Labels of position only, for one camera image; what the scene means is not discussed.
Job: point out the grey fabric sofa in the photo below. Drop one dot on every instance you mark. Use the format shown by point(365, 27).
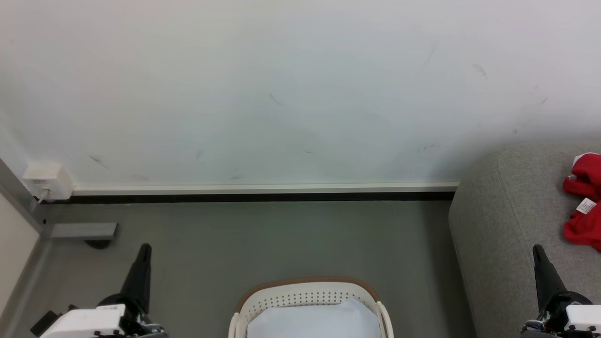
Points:
point(507, 225)

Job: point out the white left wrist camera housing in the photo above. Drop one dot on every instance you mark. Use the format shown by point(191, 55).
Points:
point(80, 321)

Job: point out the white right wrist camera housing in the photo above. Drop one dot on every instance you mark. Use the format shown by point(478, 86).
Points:
point(584, 319)

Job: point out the black round foot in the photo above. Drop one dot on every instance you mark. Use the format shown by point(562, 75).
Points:
point(97, 243)

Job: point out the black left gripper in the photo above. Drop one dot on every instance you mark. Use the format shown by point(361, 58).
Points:
point(136, 321)

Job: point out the white wall baseboard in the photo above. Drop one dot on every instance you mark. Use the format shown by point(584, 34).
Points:
point(263, 189)

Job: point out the white laundry basket brown rim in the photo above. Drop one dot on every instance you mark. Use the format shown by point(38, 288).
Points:
point(305, 293)

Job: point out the white wall socket box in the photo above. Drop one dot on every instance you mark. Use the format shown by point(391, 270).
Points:
point(47, 178)

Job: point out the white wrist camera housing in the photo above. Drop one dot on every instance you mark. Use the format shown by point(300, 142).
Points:
point(584, 319)
point(80, 321)

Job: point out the white cloth basket liner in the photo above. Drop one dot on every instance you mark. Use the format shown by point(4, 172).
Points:
point(314, 321)

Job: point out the plain red garment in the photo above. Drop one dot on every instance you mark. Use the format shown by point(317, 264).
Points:
point(584, 230)

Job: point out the grey metal floor bracket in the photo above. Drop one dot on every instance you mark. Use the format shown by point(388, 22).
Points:
point(82, 231)

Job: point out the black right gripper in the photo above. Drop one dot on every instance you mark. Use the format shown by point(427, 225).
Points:
point(556, 315)

